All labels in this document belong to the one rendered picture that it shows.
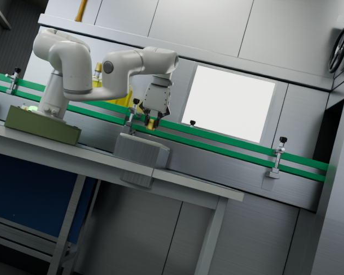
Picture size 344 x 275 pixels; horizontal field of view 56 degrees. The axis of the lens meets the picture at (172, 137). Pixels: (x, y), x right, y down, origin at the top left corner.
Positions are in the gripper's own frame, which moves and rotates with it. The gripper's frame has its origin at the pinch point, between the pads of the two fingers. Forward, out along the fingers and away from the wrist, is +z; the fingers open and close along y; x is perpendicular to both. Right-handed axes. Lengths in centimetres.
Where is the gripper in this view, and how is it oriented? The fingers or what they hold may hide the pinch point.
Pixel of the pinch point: (152, 121)
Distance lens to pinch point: 133.8
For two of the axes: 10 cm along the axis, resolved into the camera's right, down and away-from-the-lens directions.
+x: -2.3, 1.4, -9.6
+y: -9.5, -2.5, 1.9
